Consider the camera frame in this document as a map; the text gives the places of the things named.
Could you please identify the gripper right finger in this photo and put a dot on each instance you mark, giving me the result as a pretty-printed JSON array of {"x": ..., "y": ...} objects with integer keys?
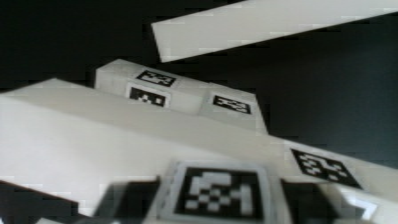
[{"x": 317, "y": 205}]

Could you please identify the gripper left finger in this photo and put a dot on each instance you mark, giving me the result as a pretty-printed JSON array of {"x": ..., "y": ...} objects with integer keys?
[{"x": 125, "y": 203}]

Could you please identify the white tagged cube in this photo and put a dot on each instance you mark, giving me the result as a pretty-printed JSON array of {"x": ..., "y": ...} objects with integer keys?
[{"x": 215, "y": 192}]

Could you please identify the white chair back frame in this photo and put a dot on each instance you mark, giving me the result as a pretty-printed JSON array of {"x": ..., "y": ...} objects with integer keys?
[{"x": 86, "y": 139}]

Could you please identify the white block right edge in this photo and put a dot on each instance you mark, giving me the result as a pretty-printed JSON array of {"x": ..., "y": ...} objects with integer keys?
[{"x": 254, "y": 21}]

